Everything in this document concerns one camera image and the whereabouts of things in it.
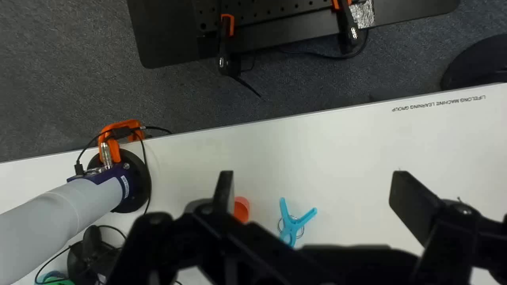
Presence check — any thin black clamp cable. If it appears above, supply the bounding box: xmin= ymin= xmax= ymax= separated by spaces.
xmin=71 ymin=123 xmax=174 ymax=179

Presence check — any orange black clamp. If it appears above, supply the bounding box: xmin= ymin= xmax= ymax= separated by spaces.
xmin=213 ymin=13 xmax=245 ymax=73
xmin=329 ymin=0 xmax=365 ymax=46

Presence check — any black floor cable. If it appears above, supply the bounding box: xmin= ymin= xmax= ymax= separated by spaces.
xmin=227 ymin=46 xmax=370 ymax=101

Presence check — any dark round floor object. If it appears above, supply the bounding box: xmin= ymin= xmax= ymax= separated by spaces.
xmin=438 ymin=32 xmax=507 ymax=92

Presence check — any black perforated stand base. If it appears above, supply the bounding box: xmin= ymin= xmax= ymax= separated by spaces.
xmin=124 ymin=0 xmax=460 ymax=70

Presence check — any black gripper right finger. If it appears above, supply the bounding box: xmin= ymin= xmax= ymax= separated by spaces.
xmin=387 ymin=169 xmax=507 ymax=285

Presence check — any orange table clamp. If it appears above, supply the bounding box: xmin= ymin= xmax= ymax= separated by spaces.
xmin=96 ymin=119 xmax=147 ymax=160

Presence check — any silver tape patch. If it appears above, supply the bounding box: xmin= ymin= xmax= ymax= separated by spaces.
xmin=348 ymin=0 xmax=376 ymax=30

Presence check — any black round knob object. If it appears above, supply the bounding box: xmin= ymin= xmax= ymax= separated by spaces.
xmin=66 ymin=225 xmax=128 ymax=285

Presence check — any green cable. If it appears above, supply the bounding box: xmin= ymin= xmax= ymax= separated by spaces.
xmin=32 ymin=267 xmax=72 ymax=285

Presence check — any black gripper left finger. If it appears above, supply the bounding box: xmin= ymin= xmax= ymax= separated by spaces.
xmin=109 ymin=169 xmax=318 ymax=285

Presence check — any grey cylinder with blue band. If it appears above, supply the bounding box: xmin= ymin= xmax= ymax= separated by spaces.
xmin=0 ymin=161 xmax=132 ymax=285

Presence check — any small orange cup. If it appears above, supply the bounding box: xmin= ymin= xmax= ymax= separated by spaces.
xmin=232 ymin=195 xmax=251 ymax=225

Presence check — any blue plastic clip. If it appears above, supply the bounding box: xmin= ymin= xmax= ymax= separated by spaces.
xmin=275 ymin=196 xmax=319 ymax=250

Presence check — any black round mount base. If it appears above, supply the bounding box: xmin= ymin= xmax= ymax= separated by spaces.
xmin=85 ymin=147 xmax=153 ymax=215

